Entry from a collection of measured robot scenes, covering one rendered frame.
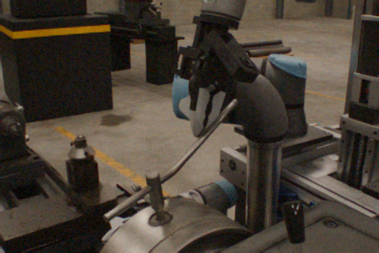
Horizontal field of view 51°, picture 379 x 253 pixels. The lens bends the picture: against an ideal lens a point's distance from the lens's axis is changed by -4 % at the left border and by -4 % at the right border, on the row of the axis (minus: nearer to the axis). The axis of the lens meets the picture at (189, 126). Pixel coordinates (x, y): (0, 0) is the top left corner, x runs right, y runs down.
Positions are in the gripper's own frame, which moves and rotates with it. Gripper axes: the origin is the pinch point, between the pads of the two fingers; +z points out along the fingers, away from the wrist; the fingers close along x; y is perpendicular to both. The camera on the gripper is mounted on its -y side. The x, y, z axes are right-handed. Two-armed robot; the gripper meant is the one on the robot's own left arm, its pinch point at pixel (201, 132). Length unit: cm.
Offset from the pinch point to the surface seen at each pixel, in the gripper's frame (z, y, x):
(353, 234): 6.8, -28.6, -7.8
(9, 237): 44, 47, 16
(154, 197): 9.8, -5.4, 11.2
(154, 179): 6.6, -5.7, 12.2
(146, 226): 15.2, -4.5, 10.8
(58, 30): -8, 442, -135
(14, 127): 28, 102, 2
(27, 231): 43, 47, 11
